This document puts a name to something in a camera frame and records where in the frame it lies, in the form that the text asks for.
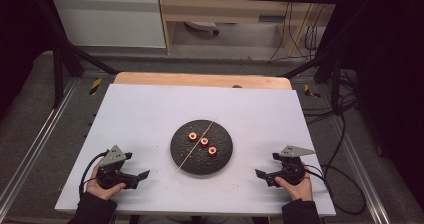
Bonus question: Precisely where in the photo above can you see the bundle of black floor cables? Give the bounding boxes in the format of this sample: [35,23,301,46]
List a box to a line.
[301,68,359,127]

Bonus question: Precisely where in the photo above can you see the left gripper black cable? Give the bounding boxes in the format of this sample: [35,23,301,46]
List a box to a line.
[78,150,110,197]

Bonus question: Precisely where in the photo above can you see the dark curtain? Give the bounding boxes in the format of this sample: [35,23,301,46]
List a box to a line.
[339,0,424,213]
[0,0,56,122]

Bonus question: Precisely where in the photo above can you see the white cabinet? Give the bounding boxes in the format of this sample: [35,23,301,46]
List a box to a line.
[49,0,167,50]

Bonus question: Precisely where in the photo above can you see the person's right hand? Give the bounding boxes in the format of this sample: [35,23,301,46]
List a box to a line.
[274,174,314,203]

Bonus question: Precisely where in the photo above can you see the aluminium floor rail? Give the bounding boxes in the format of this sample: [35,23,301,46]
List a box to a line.
[328,117,392,224]
[0,78,80,212]

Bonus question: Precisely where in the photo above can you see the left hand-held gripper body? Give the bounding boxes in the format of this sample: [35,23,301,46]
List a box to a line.
[96,144,134,189]

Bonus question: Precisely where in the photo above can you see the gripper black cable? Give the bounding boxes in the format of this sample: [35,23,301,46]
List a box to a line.
[303,163,368,216]
[78,150,110,197]

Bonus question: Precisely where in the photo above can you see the yellow wall cable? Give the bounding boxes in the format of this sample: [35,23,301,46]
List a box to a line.
[289,0,317,58]

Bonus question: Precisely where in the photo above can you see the light wooden desk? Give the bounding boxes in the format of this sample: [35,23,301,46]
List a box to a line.
[156,0,338,57]

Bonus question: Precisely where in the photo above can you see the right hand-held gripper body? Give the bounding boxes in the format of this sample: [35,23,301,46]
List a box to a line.
[272,145,316,185]

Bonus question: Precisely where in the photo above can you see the round black stone plate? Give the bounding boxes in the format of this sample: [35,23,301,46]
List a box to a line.
[170,119,234,176]

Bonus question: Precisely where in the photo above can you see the white board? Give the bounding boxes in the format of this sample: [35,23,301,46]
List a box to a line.
[54,83,337,218]

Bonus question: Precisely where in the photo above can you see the yellow black floor tape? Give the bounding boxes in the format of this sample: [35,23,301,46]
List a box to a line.
[303,83,322,100]
[88,77,103,97]

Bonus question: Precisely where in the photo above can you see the black wall cable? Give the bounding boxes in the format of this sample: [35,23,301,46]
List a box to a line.
[267,1,295,64]

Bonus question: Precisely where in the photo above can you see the person's left hand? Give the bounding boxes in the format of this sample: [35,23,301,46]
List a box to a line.
[85,164,127,201]

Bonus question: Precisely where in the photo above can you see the wooden table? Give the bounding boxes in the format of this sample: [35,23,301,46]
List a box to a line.
[113,71,294,91]

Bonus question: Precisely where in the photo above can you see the white chair base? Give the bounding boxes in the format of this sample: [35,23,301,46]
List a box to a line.
[184,20,221,37]

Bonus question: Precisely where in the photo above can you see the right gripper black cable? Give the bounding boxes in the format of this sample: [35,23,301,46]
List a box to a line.
[303,163,368,216]

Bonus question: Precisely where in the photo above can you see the thin bamboo skewer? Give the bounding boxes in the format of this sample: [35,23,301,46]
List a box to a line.
[173,120,215,176]

